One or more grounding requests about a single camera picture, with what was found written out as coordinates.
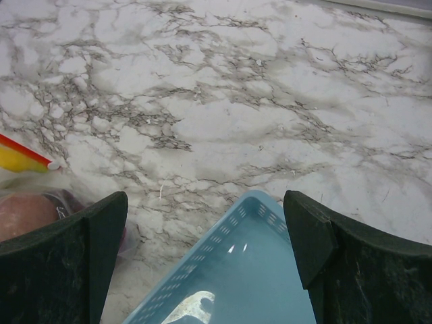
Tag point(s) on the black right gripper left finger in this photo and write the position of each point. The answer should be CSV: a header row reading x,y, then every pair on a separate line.
x,y
60,273

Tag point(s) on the light blue plastic basket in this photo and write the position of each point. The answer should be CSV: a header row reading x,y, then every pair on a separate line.
x,y
243,270

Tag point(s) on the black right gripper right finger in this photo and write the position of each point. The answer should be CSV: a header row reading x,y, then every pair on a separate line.
x,y
355,273

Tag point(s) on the red brown round fruit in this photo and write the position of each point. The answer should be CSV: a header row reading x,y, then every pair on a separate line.
x,y
22,213

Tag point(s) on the yellow banana bunch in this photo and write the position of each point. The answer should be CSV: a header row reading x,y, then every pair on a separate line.
x,y
21,161

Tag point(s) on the clear orange zip bag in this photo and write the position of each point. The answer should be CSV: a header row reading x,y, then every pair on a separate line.
x,y
23,211
8,177

